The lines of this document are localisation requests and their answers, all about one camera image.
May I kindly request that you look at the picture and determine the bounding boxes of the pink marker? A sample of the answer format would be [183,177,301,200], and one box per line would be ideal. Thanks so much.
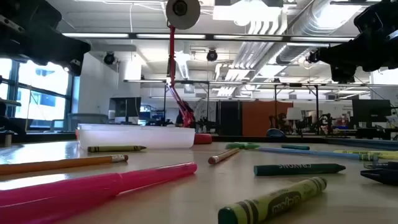
[0,161,198,224]

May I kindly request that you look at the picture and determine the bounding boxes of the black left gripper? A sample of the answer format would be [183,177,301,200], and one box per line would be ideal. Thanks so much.
[0,0,91,77]

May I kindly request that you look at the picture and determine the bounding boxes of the green handled scissors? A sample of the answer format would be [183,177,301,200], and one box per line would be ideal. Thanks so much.
[224,142,261,150]

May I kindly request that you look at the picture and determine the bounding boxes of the black pen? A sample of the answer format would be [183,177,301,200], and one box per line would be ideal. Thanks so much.
[363,161,398,170]
[359,169,398,187]

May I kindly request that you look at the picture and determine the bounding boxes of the large window wall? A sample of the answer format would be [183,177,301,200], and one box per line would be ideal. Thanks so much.
[0,58,78,131]

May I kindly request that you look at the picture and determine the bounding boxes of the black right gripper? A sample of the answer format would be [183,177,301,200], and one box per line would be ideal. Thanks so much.
[318,0,398,83]

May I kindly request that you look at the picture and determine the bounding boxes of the grey chair back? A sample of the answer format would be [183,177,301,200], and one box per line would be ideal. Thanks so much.
[67,113,109,131]

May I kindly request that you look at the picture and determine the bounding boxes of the black background station frame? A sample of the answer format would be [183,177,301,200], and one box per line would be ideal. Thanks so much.
[123,79,398,138]

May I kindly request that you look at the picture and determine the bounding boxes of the teal crayon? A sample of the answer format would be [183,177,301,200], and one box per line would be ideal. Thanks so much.
[280,144,311,151]

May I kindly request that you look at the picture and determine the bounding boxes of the orange partition panel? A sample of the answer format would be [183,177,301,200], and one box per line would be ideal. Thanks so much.
[241,101,294,137]

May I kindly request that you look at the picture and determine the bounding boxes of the white lampshade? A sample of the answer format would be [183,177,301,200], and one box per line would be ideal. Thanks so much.
[285,107,303,121]

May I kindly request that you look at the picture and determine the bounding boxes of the orange pencil with eraser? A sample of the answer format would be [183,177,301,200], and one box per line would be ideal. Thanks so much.
[0,154,129,176]
[207,147,241,166]

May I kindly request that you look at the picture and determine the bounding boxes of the long ceiling light strip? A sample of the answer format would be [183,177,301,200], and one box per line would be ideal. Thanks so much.
[62,32,355,44]

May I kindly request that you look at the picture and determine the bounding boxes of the lime green melon crayon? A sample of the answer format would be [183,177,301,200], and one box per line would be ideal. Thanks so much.
[217,176,328,224]

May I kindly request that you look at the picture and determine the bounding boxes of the red desk lamp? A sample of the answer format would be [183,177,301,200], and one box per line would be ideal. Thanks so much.
[165,0,214,146]

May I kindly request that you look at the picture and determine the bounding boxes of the olive yellow crayon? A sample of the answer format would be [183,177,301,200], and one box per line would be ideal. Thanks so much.
[87,145,147,153]

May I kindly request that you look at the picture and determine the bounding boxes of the person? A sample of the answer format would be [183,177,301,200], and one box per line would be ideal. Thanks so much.
[175,102,187,128]

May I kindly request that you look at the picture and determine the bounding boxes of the clear plastic supply box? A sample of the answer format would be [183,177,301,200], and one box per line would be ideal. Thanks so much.
[77,123,196,149]

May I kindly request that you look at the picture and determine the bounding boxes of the blue round chair back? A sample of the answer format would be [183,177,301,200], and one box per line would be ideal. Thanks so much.
[266,128,286,138]

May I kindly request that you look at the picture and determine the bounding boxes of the light blue pencil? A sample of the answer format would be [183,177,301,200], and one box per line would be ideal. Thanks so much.
[257,146,379,162]

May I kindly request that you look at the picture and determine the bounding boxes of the dark green crayon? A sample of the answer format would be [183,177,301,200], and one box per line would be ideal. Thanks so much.
[253,163,346,177]

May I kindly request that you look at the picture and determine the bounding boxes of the black cabinet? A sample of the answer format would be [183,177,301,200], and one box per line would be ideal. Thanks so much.
[217,101,243,137]

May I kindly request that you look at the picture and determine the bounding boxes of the black computer monitor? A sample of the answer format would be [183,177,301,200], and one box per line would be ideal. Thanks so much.
[352,99,392,129]

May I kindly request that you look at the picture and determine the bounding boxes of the yellow pencil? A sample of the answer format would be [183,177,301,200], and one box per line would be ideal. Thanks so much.
[333,149,398,161]

